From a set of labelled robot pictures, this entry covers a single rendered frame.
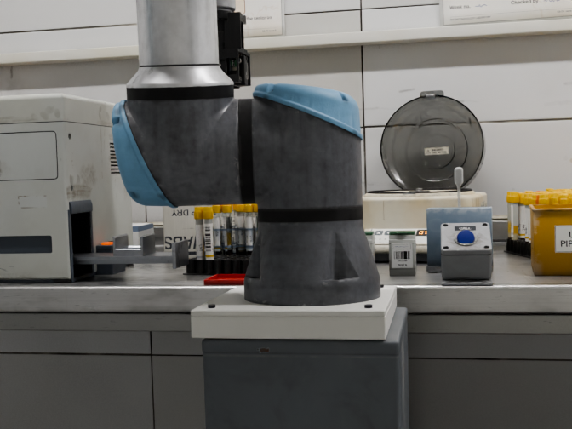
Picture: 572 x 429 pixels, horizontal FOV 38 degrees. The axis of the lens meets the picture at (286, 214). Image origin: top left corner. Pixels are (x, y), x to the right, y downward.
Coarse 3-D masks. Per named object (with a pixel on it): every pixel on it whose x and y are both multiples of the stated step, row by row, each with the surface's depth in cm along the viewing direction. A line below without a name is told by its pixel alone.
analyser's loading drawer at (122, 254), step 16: (112, 240) 130; (128, 240) 136; (144, 240) 130; (80, 256) 132; (96, 256) 131; (112, 256) 130; (128, 256) 129; (144, 256) 129; (160, 256) 128; (176, 256) 128
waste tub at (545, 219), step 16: (544, 208) 133; (560, 208) 133; (544, 224) 121; (560, 224) 121; (544, 240) 122; (560, 240) 121; (544, 256) 122; (560, 256) 121; (544, 272) 122; (560, 272) 121
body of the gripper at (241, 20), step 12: (228, 12) 130; (240, 12) 130; (228, 24) 130; (240, 24) 130; (228, 36) 130; (240, 36) 130; (228, 48) 130; (240, 48) 130; (228, 60) 131; (240, 60) 131; (228, 72) 131; (240, 72) 133; (240, 84) 133
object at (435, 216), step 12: (432, 216) 130; (444, 216) 130; (456, 216) 129; (468, 216) 129; (480, 216) 128; (432, 228) 130; (492, 228) 131; (432, 240) 130; (492, 240) 130; (432, 252) 131; (492, 252) 130; (432, 264) 131; (492, 264) 129
